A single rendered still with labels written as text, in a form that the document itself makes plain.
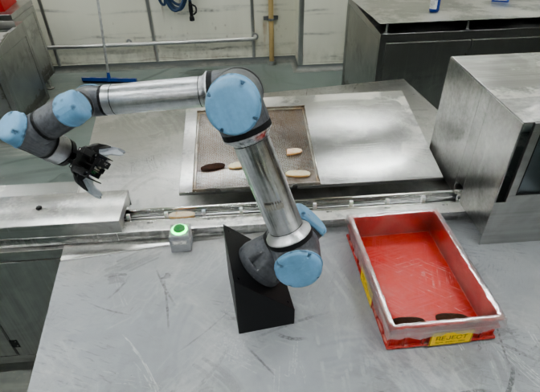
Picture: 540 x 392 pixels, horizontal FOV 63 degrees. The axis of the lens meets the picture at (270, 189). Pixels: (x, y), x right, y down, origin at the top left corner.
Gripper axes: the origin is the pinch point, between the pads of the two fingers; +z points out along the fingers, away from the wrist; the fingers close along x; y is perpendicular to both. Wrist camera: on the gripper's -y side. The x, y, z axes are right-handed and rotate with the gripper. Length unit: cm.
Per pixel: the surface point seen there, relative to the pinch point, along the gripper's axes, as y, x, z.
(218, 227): 14.6, -0.9, 42.4
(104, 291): 0.5, -34.7, 19.7
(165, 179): -27, 8, 55
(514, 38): 64, 203, 206
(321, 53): -125, 216, 307
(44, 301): -42, -57, 40
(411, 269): 79, 14, 59
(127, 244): -10.0, -20.1, 31.6
